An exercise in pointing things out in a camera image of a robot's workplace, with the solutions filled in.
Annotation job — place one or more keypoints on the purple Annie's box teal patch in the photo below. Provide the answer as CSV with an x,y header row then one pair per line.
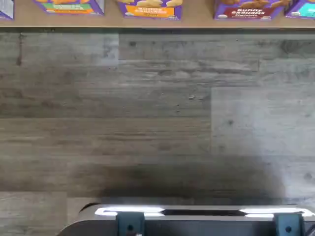
x,y
304,8

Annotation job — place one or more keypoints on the wooden shelf board with purple boxes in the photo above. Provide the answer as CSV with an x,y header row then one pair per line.
x,y
157,23

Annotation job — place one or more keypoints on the purple Annie's box orange patch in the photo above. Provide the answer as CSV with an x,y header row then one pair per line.
x,y
150,11

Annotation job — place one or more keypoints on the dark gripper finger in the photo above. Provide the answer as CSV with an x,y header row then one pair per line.
x,y
130,225
288,225

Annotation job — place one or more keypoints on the purple Annie's box brown patch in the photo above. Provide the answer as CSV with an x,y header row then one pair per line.
x,y
246,11

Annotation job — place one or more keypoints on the purple Annie's box magenta patch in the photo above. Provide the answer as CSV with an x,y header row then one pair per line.
x,y
6,9

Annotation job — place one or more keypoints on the purple Annie's box green patch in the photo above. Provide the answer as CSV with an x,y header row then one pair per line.
x,y
69,7

